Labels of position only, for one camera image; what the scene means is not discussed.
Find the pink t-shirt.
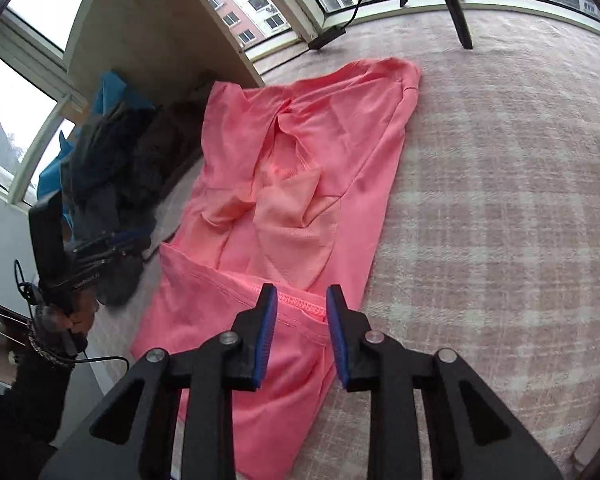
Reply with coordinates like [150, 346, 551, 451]
[131, 58, 422, 479]

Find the person's left forearm sleeve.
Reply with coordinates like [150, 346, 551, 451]
[0, 332, 76, 479]

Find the person's left hand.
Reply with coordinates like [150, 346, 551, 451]
[35, 289, 99, 336]

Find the black garment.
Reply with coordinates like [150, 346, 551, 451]
[60, 104, 157, 308]

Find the dark brown garment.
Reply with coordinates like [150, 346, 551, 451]
[133, 72, 216, 207]

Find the blue garment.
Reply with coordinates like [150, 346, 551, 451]
[38, 72, 161, 240]

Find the wooden board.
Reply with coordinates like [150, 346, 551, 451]
[64, 0, 263, 104]

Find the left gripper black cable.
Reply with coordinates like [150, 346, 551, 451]
[14, 258, 131, 376]

